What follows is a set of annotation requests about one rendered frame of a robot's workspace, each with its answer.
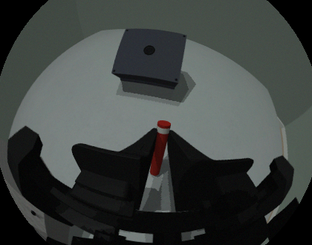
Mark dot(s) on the red peg with white band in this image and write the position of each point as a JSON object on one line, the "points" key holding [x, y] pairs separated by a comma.
{"points": [[163, 127]]}

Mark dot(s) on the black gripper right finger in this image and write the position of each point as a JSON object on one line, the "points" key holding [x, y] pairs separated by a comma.
{"points": [[192, 171]]}

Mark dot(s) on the dark grey sloped panel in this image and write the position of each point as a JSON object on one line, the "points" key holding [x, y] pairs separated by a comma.
{"points": [[150, 57]]}

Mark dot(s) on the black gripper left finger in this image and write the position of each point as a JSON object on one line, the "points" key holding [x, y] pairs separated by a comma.
{"points": [[131, 164]]}

